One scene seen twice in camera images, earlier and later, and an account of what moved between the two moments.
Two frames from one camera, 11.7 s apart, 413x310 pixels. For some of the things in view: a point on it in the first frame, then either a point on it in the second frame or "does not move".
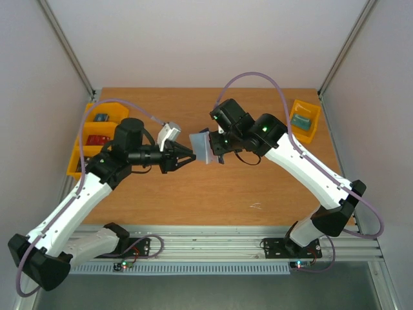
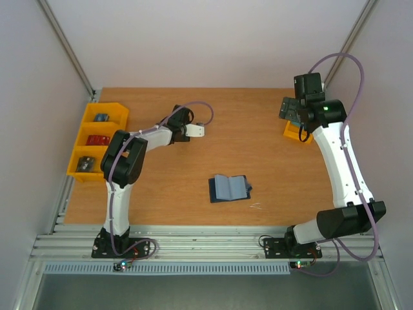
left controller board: x=124 y=265 does not move
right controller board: x=301 y=265 does not move
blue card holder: x=202 y=147 to x=223 y=188
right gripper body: x=213 y=146 to x=288 y=108
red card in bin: x=95 y=140 does not move
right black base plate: x=285 y=248 does not move
